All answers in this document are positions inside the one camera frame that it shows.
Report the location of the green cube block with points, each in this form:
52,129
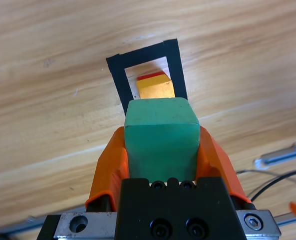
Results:
162,140

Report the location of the yellow cube block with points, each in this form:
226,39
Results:
155,90

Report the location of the black tape square outline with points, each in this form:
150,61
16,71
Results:
174,65

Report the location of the gray aluminium rail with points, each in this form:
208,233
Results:
25,223
282,155

